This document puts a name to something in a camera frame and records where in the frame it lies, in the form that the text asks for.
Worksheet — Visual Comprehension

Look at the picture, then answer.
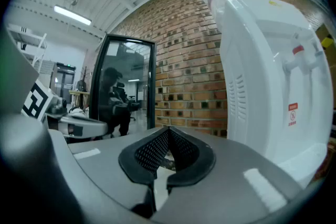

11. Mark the black framed glass panel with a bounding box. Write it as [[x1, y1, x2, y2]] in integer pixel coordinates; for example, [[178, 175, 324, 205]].
[[88, 33, 157, 137]]

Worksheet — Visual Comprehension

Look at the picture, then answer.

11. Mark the ceiling light tube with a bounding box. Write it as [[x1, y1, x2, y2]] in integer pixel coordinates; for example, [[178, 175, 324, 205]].
[[54, 5, 92, 26]]

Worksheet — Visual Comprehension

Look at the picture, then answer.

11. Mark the black double door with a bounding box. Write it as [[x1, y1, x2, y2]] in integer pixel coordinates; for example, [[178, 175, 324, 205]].
[[55, 62, 77, 103]]

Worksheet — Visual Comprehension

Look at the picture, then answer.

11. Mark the white shelf rack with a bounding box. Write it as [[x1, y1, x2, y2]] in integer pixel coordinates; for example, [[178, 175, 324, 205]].
[[7, 24, 48, 73]]

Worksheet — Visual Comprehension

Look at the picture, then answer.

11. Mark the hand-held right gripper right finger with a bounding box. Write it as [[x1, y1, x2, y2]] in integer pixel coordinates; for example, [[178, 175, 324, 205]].
[[152, 126, 305, 224]]

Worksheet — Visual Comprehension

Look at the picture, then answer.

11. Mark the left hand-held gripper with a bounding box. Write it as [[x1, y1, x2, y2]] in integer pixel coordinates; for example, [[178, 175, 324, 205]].
[[21, 79, 109, 139]]

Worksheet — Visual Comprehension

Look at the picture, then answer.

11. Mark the white water dispenser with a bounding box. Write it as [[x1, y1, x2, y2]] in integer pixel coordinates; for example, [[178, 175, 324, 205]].
[[219, 0, 334, 189]]

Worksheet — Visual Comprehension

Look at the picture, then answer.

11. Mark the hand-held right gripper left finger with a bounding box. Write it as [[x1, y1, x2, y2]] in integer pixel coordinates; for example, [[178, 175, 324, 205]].
[[68, 126, 170, 215]]

